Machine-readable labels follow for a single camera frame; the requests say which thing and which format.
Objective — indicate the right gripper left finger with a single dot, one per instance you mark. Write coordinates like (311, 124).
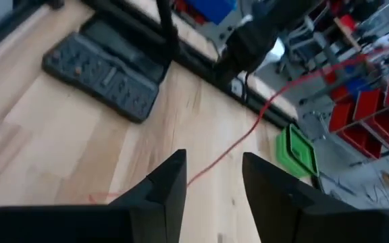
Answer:
(147, 219)

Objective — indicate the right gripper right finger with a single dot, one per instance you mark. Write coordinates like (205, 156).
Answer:
(299, 219)

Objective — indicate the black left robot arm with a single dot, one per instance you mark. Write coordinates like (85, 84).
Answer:
(248, 44)

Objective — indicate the green square plastic bin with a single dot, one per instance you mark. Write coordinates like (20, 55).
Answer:
(284, 155)

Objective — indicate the open black bit set case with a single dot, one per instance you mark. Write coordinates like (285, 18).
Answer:
(113, 81)

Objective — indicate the black aluminium table frame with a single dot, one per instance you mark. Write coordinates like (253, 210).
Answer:
(167, 30)

